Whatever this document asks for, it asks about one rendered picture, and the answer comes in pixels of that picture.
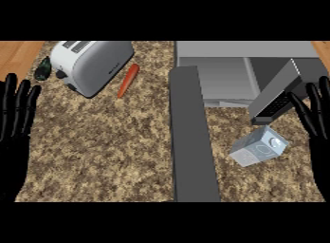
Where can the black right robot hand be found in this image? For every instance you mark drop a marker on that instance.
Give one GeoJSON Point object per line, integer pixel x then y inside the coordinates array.
{"type": "Point", "coordinates": [329, 142]}

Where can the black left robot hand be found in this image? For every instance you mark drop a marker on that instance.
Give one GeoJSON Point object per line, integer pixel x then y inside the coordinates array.
{"type": "Point", "coordinates": [6, 139]}

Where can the pale blue milk carton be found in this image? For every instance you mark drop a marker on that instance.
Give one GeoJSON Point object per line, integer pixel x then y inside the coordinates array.
{"type": "Point", "coordinates": [259, 146]}

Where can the grey microwave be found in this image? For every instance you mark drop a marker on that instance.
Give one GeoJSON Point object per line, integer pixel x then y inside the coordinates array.
{"type": "Point", "coordinates": [262, 76]}

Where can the dark grey microwave door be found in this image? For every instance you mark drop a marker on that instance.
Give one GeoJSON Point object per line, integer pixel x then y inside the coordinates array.
{"type": "Point", "coordinates": [191, 136]}

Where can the dark green avocado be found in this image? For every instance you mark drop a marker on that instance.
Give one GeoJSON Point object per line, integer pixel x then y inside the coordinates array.
{"type": "Point", "coordinates": [43, 69]}

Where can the silver toaster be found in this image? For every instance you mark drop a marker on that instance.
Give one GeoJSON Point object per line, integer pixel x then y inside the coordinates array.
{"type": "Point", "coordinates": [92, 65]}

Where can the orange carrot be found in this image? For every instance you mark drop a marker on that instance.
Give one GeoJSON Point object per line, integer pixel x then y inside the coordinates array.
{"type": "Point", "coordinates": [127, 81]}

